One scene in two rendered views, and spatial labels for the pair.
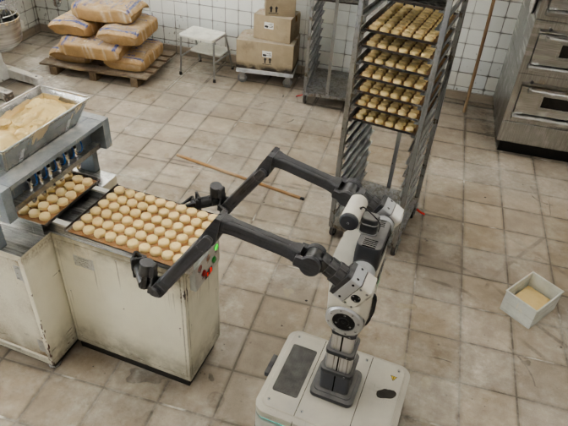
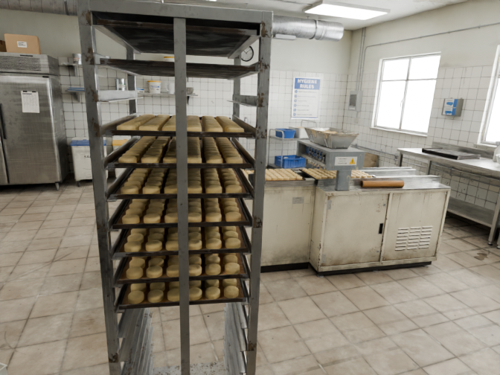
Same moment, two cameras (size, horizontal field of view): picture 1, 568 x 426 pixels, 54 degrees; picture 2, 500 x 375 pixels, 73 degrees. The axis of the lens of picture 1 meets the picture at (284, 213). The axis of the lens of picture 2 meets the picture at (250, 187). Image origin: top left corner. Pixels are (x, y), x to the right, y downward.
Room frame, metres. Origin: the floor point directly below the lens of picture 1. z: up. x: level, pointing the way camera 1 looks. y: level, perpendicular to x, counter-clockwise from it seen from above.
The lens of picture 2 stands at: (4.42, -1.13, 1.61)
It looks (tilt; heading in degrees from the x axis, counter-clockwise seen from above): 15 degrees down; 147
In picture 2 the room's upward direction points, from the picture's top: 2 degrees clockwise
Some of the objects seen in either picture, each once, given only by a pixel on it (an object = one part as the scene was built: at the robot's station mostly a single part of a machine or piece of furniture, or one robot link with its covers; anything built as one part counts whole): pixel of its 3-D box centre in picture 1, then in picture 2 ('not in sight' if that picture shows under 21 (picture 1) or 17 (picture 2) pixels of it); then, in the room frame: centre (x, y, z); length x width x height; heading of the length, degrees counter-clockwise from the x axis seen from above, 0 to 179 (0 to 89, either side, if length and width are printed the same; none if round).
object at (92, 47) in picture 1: (96, 44); not in sight; (5.53, 2.05, 0.32); 0.72 x 0.42 x 0.17; 81
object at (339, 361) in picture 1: (338, 371); not in sight; (1.63, -0.31, 0.36); 0.13 x 0.13 x 0.40; 71
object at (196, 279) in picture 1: (204, 263); not in sight; (1.87, 0.34, 0.77); 0.24 x 0.04 x 0.14; 162
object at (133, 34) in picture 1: (129, 28); not in sight; (5.67, 1.73, 0.47); 0.72 x 0.42 x 0.17; 172
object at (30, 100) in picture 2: not in sight; (30, 101); (-1.59, -1.12, 1.39); 0.22 x 0.03 x 0.31; 77
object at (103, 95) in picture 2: (450, 11); (126, 94); (3.16, -0.84, 1.59); 0.64 x 0.03 x 0.03; 157
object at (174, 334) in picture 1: (143, 290); (271, 222); (1.98, 0.69, 0.45); 0.70 x 0.34 x 0.90; 72
